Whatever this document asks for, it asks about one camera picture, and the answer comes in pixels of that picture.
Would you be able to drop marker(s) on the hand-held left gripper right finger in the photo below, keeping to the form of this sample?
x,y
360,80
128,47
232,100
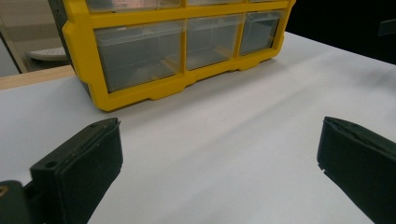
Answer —
x,y
361,161

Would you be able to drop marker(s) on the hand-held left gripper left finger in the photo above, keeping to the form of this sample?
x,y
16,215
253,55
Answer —
x,y
84,165

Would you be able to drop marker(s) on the white round object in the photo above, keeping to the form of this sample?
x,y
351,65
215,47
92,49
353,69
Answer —
x,y
48,53

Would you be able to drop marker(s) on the yellow drawer organizer cabinet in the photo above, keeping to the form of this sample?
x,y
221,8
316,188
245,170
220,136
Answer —
x,y
81,46

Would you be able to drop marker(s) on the wide clear plastic drawer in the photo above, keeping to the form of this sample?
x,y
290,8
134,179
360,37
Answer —
x,y
137,56
130,4

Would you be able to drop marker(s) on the dark grey object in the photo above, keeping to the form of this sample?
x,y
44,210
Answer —
x,y
387,27

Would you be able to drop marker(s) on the narrow clear plastic drawer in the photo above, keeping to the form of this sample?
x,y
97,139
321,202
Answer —
x,y
214,2
267,1
211,42
260,32

